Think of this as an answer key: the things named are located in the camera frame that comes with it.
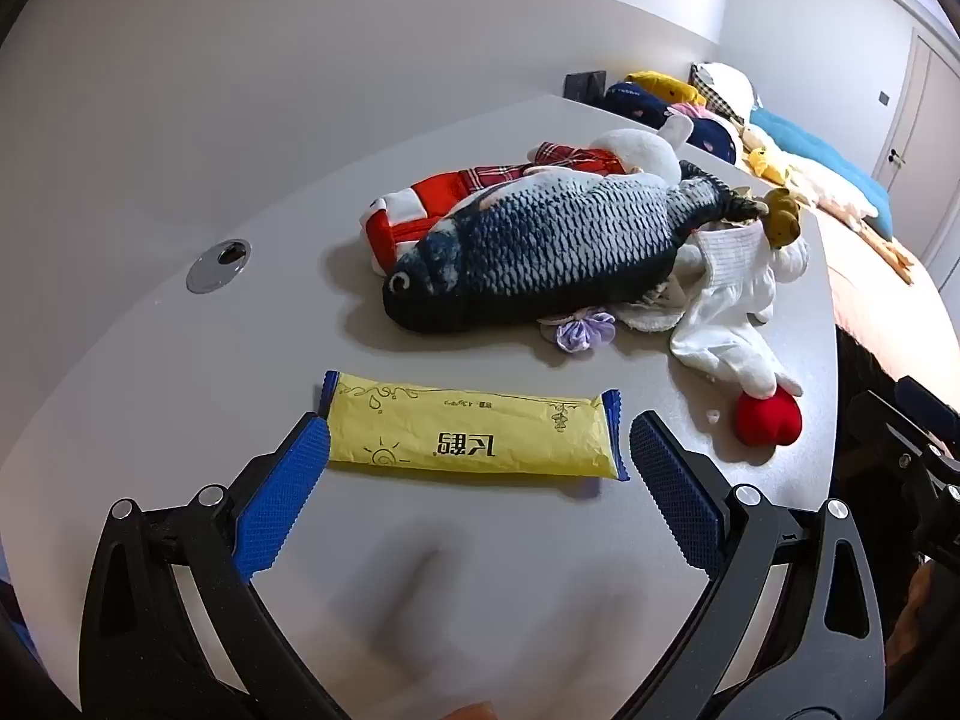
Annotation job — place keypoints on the black wall socket panel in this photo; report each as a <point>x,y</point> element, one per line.
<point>585,85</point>

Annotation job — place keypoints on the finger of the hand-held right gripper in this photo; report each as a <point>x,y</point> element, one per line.
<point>930,405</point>
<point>892,435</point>

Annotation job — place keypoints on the purple fabric flower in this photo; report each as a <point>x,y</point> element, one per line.
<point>577,334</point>

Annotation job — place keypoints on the white knit glove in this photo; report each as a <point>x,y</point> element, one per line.
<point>727,315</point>

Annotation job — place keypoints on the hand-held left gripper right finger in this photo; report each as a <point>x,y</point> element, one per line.
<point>675,495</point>

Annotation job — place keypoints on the yellow snack wrapper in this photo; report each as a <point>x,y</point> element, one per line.
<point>465,427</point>

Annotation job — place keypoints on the olive brown small plush toy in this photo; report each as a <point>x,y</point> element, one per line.
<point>784,221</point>

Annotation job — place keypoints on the red heart plush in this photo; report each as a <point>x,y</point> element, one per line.
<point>765,420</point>

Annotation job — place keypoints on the plaid patchwork pillow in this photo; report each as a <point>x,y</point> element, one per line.
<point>720,90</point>

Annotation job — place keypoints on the orange bedsheet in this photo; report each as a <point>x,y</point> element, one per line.
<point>885,307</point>

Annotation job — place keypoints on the person's left hand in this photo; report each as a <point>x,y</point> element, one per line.
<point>472,711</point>

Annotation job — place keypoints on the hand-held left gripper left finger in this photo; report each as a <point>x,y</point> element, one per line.
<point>285,495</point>

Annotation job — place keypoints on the blue grey fish plush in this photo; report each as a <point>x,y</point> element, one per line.
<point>540,247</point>

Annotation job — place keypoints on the white rabbit plush red plaid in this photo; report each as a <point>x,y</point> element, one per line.
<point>435,187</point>

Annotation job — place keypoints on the yellow duck plush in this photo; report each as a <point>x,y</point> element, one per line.
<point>765,163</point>

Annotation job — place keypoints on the white fluffy cloth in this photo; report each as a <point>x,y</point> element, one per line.
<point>652,311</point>

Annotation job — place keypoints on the teal pillow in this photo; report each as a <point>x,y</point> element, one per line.
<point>810,142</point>

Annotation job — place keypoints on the white door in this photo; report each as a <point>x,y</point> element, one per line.
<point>922,127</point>

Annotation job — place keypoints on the white goose plush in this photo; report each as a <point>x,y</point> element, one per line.
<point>825,191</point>

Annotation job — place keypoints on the yellow plush pillow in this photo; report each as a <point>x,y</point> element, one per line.
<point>660,82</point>

